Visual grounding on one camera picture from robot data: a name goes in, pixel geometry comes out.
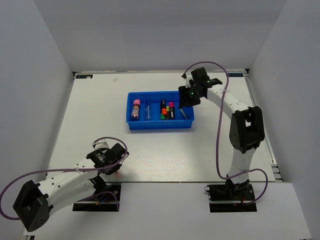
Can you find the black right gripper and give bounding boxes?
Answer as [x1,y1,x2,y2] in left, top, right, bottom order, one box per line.
[178,84,203,109]

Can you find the pink highlighter black body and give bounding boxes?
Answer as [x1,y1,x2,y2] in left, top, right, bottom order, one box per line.
[168,102,175,120]

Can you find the yellow highlighter black body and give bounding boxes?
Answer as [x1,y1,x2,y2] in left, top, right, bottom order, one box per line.
[166,106,170,120]

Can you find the orange highlighter black body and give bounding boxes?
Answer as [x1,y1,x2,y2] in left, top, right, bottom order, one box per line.
[160,99,167,116]

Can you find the clear spray bottle blue cap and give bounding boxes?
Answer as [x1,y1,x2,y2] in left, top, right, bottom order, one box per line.
[145,102,152,121]

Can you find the pink-capped marker tube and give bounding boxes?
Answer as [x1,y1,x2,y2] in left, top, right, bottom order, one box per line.
[131,99,141,120]

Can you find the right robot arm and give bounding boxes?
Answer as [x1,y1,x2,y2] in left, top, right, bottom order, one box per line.
[178,67,265,200]

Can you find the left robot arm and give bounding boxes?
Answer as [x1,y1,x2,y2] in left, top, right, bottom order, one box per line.
[13,143,128,232]

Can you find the blue compartment tray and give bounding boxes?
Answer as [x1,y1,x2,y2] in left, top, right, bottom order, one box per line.
[126,91,195,130]

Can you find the right corner label sticker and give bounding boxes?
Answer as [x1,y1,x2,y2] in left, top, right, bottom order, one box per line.
[228,72,244,78]

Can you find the corner label sticker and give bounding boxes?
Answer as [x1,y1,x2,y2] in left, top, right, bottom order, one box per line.
[75,74,93,79]
[228,72,244,78]

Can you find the left corner label sticker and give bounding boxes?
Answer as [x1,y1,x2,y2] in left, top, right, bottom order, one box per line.
[75,74,93,79]

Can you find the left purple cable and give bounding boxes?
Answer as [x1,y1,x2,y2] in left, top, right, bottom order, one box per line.
[0,136,130,221]

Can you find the purple cable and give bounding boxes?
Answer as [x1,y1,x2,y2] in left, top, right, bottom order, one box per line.
[181,61,269,206]
[0,136,130,221]

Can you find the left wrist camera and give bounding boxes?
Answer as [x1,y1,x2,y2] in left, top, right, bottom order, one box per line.
[91,138,109,150]

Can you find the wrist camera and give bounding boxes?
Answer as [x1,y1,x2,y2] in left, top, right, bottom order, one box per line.
[181,74,194,88]
[91,138,109,150]

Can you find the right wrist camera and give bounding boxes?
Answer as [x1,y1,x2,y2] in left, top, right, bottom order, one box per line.
[181,74,194,88]

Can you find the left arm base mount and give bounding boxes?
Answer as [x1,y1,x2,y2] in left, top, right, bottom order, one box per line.
[72,183,122,213]

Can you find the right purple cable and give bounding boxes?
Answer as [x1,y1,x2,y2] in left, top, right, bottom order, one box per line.
[181,61,269,206]

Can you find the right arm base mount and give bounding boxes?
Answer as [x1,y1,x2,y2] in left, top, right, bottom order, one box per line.
[204,184,257,213]

